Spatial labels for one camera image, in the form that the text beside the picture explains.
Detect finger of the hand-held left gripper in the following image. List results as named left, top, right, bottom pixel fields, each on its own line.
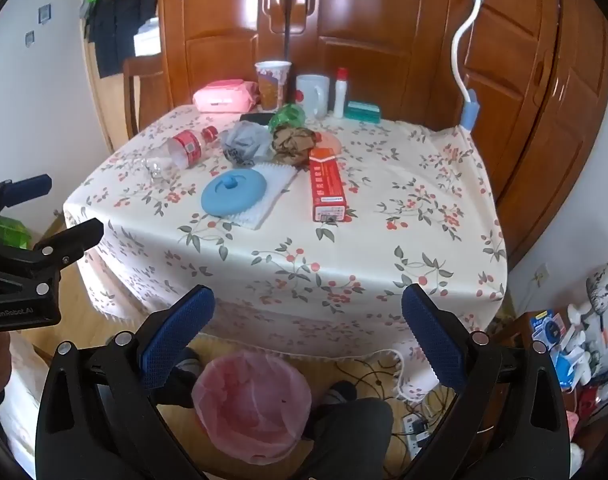
left=0, top=174, right=53, bottom=231
left=0, top=218, right=106, bottom=303

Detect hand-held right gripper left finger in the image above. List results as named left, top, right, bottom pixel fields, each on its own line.
left=34, top=284, right=217, bottom=480

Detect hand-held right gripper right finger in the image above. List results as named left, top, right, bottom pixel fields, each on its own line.
left=401, top=282, right=572, bottom=480

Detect bin with pink liner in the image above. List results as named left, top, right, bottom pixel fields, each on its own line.
left=190, top=351, right=313, bottom=465

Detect clear bottle with red label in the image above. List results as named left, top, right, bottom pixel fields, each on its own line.
left=143, top=126, right=219, bottom=181

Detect blue round lid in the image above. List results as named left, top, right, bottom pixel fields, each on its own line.
left=201, top=168, right=271, bottom=220

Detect white textured cloth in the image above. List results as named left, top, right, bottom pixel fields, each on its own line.
left=229, top=162, right=299, bottom=231

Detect red toothpaste box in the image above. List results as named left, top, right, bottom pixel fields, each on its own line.
left=309, top=147, right=347, bottom=223

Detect grey plastic bag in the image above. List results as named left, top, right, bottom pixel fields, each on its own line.
left=219, top=120, right=273, bottom=168

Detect brown paper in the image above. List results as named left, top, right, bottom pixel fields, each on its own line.
left=271, top=125, right=325, bottom=167

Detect person's left foot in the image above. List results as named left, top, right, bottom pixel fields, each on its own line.
left=170, top=347, right=203, bottom=409

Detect person's foot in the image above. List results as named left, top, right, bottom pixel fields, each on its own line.
left=170, top=347, right=203, bottom=409
left=323, top=380, right=359, bottom=407

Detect bright green plastic bag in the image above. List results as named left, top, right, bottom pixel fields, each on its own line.
left=0, top=215, right=32, bottom=251

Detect white pink bedding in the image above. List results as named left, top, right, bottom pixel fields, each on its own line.
left=0, top=332, right=52, bottom=478

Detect white power strip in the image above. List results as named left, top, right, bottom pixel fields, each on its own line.
left=403, top=411, right=431, bottom=459

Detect person's right foot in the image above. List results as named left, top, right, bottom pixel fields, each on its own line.
left=323, top=380, right=359, bottom=407

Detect blue and white package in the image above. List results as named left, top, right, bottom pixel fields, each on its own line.
left=528, top=310, right=567, bottom=357

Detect person's dark trouser leg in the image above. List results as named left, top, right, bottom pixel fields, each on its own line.
left=304, top=397, right=395, bottom=480

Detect wooden chair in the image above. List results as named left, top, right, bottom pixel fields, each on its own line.
left=122, top=55, right=165, bottom=141

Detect floral tablecloth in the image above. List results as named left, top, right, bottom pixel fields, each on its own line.
left=63, top=105, right=508, bottom=403

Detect pile of assorted small goods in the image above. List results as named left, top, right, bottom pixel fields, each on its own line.
left=554, top=305, right=608, bottom=466

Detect floral cushion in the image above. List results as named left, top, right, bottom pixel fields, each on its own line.
left=585, top=254, right=608, bottom=322

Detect dark hanging clothes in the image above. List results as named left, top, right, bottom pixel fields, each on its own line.
left=84, top=0, right=159, bottom=79

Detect white box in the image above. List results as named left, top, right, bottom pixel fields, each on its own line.
left=133, top=17, right=161, bottom=58

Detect pink wet wipes pack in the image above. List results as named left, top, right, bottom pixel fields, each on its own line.
left=192, top=79, right=259, bottom=112

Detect pink round dish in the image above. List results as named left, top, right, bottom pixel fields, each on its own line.
left=314, top=132, right=342, bottom=156

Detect teal box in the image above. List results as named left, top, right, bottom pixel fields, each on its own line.
left=345, top=101, right=383, bottom=122

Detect green crumpled plastic wrapper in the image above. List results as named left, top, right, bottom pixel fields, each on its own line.
left=269, top=103, right=307, bottom=133

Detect patterned paper cup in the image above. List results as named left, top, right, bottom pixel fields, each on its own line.
left=255, top=60, right=293, bottom=112

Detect white bottle with red cap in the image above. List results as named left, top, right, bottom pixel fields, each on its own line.
left=333, top=67, right=349, bottom=119

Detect white mug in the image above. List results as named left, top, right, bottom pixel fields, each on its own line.
left=295, top=74, right=331, bottom=119

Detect wooden wardrobe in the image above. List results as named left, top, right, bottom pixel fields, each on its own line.
left=156, top=0, right=608, bottom=271

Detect black cables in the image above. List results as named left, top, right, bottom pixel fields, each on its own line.
left=334, top=357, right=457, bottom=413

